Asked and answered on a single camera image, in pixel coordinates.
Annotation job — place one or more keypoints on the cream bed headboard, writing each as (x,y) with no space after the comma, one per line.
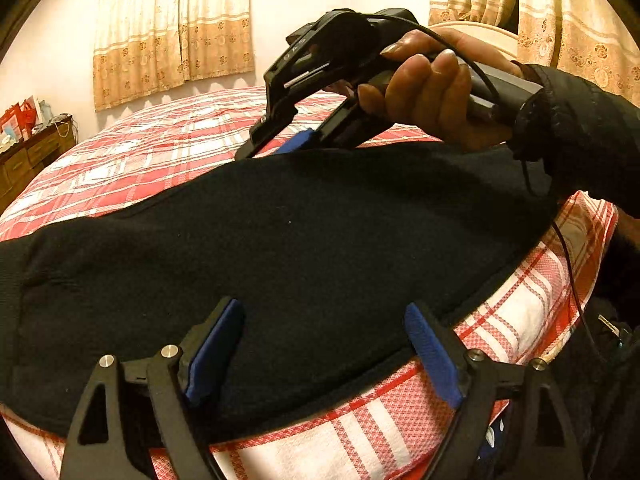
(480,31)

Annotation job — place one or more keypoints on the person's right forearm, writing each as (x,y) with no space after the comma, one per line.
(585,130)

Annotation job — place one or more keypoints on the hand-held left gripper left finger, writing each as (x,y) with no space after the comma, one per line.
(215,355)

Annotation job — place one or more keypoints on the red white plaid blanket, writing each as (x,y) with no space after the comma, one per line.
(150,145)

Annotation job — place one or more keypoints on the person's right hand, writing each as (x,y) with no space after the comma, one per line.
(425,100)

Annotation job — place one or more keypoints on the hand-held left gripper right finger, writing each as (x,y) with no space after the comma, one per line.
(432,355)

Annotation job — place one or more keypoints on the black pants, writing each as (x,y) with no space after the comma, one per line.
(300,240)

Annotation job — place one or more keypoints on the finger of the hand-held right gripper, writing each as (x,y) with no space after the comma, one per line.
(297,142)
(272,110)

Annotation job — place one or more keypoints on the brown wooden dresser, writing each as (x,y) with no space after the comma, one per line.
(35,155)

